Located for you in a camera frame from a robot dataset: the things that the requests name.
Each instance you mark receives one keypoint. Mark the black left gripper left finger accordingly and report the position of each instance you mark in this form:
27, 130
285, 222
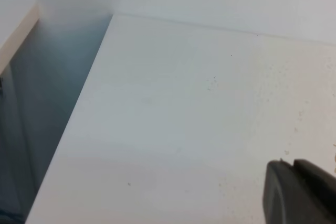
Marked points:
285, 198

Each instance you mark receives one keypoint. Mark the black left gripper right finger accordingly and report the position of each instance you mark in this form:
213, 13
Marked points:
320, 185

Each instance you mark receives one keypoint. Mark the beige wooden side furniture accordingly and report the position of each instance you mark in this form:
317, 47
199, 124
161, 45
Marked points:
16, 24

